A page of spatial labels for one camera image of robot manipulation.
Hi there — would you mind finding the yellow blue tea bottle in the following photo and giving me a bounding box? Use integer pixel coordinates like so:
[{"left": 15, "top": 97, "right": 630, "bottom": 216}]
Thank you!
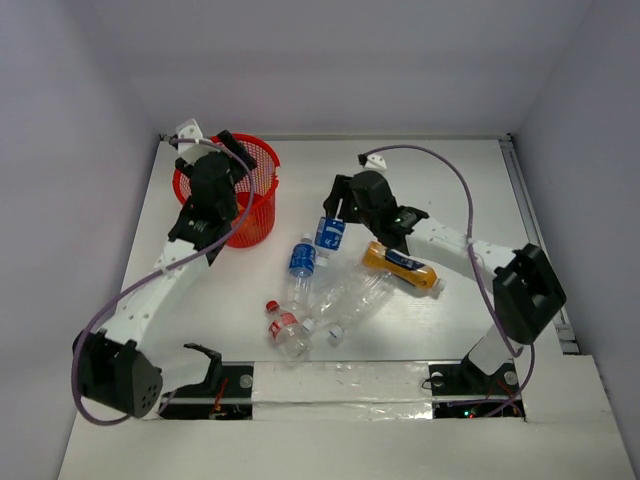
[{"left": 362, "top": 241, "right": 446, "bottom": 297}]

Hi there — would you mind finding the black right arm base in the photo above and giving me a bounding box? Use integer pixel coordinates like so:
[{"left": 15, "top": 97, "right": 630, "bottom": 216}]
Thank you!
[{"left": 421, "top": 362, "right": 525, "bottom": 419}]

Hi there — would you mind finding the clear crushed plastic bottle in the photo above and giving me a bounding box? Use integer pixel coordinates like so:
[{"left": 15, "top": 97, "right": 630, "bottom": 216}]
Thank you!
[{"left": 301, "top": 263, "right": 385, "bottom": 333}]

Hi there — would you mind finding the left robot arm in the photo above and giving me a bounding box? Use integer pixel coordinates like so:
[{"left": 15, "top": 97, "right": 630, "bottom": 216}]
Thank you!
[{"left": 71, "top": 130, "right": 257, "bottom": 426}]

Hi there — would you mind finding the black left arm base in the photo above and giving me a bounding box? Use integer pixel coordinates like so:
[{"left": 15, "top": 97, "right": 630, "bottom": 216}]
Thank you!
[{"left": 158, "top": 343, "right": 254, "bottom": 421}]

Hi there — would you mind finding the blue label water bottle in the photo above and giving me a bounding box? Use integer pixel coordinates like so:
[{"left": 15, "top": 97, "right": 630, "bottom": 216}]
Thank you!
[{"left": 284, "top": 233, "right": 316, "bottom": 321}]

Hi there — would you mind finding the red label clear bottle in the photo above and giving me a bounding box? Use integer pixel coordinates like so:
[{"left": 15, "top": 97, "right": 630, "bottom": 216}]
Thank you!
[{"left": 265, "top": 300, "right": 312, "bottom": 361}]

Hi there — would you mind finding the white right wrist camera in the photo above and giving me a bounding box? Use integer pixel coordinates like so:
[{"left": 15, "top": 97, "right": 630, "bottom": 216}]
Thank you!
[{"left": 358, "top": 153, "right": 387, "bottom": 173}]

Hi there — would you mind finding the clear ribbed plastic bottle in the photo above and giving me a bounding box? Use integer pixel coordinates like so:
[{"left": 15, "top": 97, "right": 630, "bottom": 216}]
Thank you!
[{"left": 327, "top": 271, "right": 395, "bottom": 347}]

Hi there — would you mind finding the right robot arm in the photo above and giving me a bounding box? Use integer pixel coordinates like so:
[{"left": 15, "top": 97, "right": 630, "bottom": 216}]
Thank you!
[{"left": 323, "top": 170, "right": 567, "bottom": 392}]

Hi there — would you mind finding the red plastic mesh basket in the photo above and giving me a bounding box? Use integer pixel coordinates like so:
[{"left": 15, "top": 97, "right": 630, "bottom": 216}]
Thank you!
[{"left": 172, "top": 132, "right": 281, "bottom": 249}]

